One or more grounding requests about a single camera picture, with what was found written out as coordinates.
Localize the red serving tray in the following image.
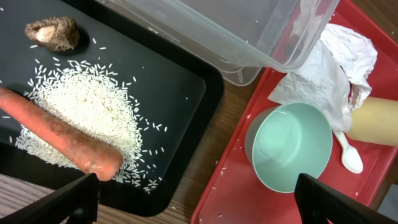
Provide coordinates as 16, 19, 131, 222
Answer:
191, 1, 397, 224

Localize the white rice pile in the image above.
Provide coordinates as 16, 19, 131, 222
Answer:
23, 60, 167, 194

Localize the brown mushroom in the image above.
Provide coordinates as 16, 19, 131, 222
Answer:
24, 16, 80, 52

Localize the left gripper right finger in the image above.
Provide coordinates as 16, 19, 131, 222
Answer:
294, 173, 397, 224

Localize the clear plastic bin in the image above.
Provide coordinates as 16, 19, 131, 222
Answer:
100, 0, 339, 86

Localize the orange carrot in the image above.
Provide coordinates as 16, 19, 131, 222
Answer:
1, 88, 124, 181

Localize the white plastic spoon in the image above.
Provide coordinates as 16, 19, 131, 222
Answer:
333, 131, 364, 174

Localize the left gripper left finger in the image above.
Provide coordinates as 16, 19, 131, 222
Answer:
1, 174, 100, 224

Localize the green bowl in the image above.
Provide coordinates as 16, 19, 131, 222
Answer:
244, 103, 333, 193

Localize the yellow plastic cup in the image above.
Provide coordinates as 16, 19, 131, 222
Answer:
347, 97, 397, 146

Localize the white napkin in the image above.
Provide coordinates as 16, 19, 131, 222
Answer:
268, 24, 377, 133

